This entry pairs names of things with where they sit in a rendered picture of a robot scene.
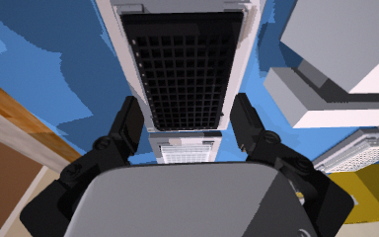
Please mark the yellow open-top bin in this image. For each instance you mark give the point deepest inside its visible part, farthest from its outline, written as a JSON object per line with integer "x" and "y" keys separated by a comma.
{"x": 363, "y": 186}

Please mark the blue bench mat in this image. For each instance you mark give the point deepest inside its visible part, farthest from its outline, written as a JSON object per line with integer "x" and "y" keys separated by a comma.
{"x": 58, "y": 61}

